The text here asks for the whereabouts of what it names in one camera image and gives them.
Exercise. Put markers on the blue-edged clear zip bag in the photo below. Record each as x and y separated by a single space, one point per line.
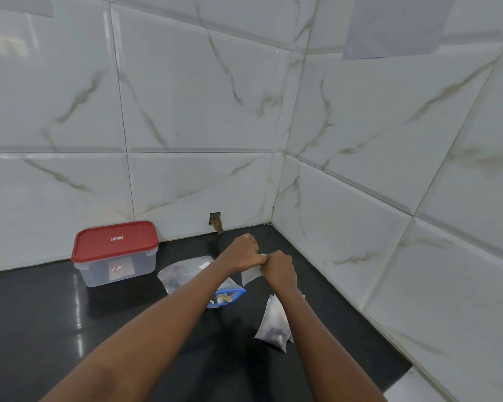
226 293

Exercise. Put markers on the person's right hand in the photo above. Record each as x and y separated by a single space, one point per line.
281 270

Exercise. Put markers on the clear container with red lid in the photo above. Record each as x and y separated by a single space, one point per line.
115 253

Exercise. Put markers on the white paper sheet on wall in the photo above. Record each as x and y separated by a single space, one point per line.
396 25

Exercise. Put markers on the clear pouch with brown contents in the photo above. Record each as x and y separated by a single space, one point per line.
274 324

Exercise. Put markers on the person's left hand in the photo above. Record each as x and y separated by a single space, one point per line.
241 254

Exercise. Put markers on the person's right fingers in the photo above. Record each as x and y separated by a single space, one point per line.
276 257

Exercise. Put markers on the person's left thumb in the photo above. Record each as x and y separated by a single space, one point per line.
260 258

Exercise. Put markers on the clear bag with dark contents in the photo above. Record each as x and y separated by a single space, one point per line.
184 275

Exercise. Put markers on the person's left forearm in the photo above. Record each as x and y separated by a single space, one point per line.
149 330

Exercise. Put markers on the small clear plastic packet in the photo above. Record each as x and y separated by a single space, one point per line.
251 275

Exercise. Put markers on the person's right forearm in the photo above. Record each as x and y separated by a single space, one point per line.
318 347

